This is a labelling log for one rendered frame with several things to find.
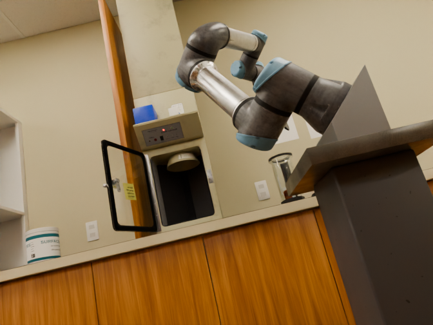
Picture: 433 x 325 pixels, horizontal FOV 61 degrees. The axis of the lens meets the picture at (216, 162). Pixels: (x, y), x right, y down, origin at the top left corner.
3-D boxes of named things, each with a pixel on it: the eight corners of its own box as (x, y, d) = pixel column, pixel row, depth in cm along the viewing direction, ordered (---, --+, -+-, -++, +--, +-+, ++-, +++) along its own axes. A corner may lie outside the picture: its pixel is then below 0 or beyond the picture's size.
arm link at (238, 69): (236, 49, 165) (253, 55, 172) (226, 73, 170) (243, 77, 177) (247, 56, 160) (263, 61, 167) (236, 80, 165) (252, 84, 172)
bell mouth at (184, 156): (170, 174, 203) (168, 164, 204) (202, 166, 203) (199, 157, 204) (163, 165, 186) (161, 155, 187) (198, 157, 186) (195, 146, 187)
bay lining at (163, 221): (171, 232, 199) (160, 170, 210) (218, 220, 199) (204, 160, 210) (162, 226, 176) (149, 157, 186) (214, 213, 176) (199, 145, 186)
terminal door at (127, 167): (158, 232, 173) (144, 153, 185) (114, 230, 146) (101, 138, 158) (156, 232, 173) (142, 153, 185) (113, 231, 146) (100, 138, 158)
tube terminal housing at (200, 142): (168, 247, 197) (144, 118, 220) (227, 233, 197) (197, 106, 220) (158, 244, 173) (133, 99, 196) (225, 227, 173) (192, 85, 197)
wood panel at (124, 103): (160, 253, 211) (124, 48, 253) (165, 251, 212) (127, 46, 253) (136, 246, 165) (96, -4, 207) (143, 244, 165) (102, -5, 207)
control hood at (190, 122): (142, 151, 187) (138, 133, 190) (203, 136, 188) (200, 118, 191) (135, 143, 176) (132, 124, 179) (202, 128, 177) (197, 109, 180)
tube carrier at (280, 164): (299, 204, 165) (286, 159, 171) (310, 198, 155) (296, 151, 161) (277, 208, 162) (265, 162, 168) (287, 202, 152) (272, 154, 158)
